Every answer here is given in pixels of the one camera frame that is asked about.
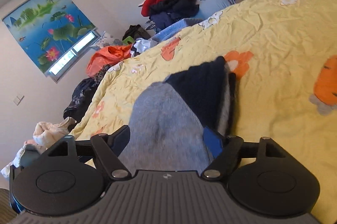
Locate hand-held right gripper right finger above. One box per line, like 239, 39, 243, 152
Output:
201, 126, 286, 183

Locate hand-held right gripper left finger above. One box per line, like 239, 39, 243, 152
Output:
47, 124, 132, 181

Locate navy and grey sweater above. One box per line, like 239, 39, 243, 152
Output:
118, 55, 237, 174

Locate dark patterned cloth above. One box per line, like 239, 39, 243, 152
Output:
63, 77, 104, 122

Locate leopard print cloth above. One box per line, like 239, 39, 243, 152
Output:
92, 64, 114, 81

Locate cream fleece garment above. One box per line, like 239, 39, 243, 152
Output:
0, 116, 77, 180

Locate orange plastic bag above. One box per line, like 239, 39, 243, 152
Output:
86, 44, 132, 78

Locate white crumpled plastic bag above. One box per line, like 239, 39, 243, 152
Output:
131, 38, 159, 57

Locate window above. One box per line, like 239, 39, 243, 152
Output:
48, 30, 102, 82

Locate floral pillow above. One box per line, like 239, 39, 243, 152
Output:
91, 31, 123, 49

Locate dark olive garment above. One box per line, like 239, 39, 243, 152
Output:
122, 24, 151, 41

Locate light blue knit garment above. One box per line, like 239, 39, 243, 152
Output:
151, 18, 205, 43

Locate yellow carrot print blanket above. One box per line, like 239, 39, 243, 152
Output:
70, 0, 337, 224

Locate navy garment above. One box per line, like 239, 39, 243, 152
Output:
148, 11, 183, 30

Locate lotus print roller blind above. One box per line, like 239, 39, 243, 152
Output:
2, 0, 97, 75

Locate black jacket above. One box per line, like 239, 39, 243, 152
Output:
150, 0, 200, 20

